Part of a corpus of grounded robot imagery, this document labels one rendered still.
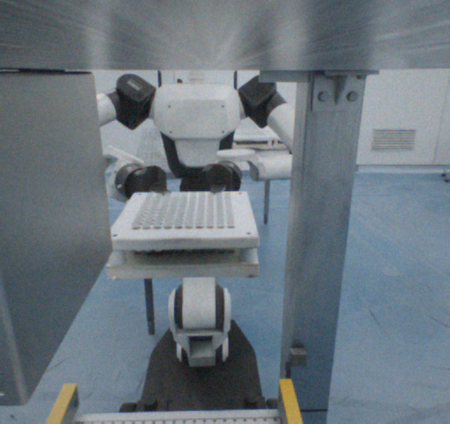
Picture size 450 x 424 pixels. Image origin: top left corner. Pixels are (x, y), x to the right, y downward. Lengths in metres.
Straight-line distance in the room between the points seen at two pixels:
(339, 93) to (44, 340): 0.33
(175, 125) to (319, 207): 0.84
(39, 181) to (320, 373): 0.43
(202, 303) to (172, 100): 0.64
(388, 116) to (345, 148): 5.26
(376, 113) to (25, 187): 5.47
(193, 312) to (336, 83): 0.96
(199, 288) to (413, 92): 4.90
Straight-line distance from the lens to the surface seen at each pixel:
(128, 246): 0.62
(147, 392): 1.65
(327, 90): 0.42
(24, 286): 0.27
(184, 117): 1.22
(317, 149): 0.43
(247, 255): 0.62
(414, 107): 5.82
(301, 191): 0.44
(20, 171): 0.26
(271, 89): 1.27
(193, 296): 1.25
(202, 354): 1.53
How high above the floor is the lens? 1.32
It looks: 19 degrees down
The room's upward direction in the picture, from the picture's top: straight up
